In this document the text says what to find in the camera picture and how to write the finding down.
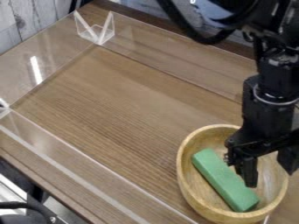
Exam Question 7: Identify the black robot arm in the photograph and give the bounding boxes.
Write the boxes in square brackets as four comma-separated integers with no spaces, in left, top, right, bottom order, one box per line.
[225,0,299,187]

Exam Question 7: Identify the clear acrylic tray wall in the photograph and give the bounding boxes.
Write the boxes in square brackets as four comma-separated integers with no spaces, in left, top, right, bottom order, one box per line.
[0,10,299,224]

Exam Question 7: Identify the green rectangular block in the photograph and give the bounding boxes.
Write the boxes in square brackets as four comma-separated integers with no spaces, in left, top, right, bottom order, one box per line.
[190,148,258,213]

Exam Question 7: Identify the clear acrylic corner bracket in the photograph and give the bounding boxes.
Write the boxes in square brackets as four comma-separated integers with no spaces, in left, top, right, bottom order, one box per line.
[73,10,114,46]

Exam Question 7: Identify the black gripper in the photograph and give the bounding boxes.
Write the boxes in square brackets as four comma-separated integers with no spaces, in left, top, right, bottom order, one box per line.
[225,76,299,188]

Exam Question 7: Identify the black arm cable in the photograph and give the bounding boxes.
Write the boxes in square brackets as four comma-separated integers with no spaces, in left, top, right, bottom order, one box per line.
[154,0,260,46]

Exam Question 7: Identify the wooden bowl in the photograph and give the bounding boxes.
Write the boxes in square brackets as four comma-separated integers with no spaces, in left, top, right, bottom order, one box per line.
[176,124,288,224]

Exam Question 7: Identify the black metal table bracket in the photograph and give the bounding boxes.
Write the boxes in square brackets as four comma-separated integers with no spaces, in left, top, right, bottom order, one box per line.
[25,194,69,224]

